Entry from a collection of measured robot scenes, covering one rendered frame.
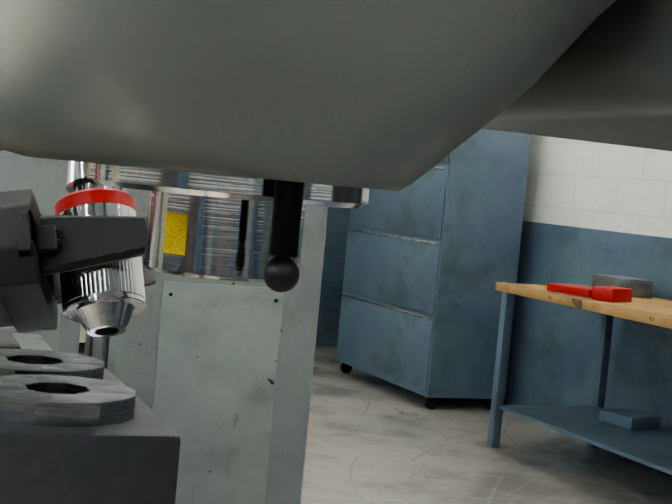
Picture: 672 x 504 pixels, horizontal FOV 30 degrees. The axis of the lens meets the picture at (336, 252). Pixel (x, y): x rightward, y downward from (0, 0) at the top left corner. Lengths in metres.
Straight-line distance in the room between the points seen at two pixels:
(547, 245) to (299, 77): 7.53
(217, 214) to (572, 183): 7.34
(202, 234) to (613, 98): 0.13
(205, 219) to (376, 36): 0.08
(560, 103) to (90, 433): 0.36
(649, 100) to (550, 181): 7.50
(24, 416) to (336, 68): 0.42
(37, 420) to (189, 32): 0.42
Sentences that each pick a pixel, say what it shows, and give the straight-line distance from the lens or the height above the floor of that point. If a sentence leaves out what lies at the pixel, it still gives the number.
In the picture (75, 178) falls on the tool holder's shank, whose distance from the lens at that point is 0.74.
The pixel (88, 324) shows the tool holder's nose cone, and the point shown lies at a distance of 0.72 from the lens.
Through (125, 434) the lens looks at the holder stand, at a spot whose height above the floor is 1.17.
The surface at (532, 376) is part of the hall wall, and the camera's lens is 7.92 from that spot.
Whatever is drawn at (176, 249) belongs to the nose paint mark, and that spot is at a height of 1.29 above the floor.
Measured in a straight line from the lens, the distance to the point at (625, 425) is 6.54.
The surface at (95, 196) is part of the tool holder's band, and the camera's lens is 0.73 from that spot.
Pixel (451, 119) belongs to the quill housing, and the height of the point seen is 1.33.
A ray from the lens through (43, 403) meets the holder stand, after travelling 0.69.
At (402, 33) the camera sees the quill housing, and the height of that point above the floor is 1.35.
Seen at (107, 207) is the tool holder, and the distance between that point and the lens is 0.72.
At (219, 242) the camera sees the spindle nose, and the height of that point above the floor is 1.29.
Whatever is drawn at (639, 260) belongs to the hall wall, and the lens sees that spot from 7.09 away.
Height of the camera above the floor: 1.31
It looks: 3 degrees down
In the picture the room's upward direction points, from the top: 5 degrees clockwise
